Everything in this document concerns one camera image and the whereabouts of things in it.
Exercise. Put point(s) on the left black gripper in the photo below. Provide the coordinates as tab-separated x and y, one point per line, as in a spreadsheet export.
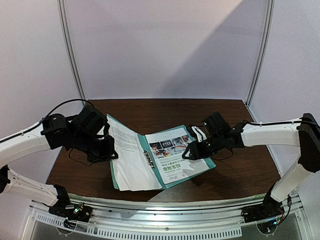
109	149

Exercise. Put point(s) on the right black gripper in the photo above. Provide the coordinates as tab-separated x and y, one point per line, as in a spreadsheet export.
199	147

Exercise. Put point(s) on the white text paper sheet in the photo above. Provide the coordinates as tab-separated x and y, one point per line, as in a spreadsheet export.
131	171

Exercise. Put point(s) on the metal folder clip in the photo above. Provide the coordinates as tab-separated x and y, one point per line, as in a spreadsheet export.
148	159

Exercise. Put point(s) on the teal plastic folder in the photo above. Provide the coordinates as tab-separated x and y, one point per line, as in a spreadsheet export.
146	147

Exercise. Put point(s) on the colour printed brochure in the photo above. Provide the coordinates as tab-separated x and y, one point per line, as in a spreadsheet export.
167	148

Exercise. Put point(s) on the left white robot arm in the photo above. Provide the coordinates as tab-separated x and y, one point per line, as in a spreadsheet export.
85	132

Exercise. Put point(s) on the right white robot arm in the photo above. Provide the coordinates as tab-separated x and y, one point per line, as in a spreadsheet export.
302	135

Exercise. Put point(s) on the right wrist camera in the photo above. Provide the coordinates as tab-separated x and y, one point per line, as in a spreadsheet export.
216	125

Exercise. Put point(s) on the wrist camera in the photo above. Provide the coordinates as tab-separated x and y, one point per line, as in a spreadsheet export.
91	120
216	125

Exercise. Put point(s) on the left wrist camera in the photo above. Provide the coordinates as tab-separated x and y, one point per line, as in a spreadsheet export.
91	120

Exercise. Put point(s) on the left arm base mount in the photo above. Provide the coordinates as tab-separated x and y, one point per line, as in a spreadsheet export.
72	211

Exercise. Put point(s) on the aluminium front rail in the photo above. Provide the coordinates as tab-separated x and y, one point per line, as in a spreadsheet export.
138	213

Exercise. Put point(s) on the perforated metal cable tray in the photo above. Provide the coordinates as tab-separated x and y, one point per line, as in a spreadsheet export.
52	228

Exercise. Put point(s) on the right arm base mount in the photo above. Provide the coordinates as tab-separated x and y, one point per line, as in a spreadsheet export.
267	209

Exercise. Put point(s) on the left aluminium corner post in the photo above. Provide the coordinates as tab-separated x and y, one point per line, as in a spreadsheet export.
61	5

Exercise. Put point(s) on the aluminium corner post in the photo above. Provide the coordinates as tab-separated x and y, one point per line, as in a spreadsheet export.
262	52
61	5

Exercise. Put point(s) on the right aluminium corner post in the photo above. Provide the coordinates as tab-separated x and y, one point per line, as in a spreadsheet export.
262	52

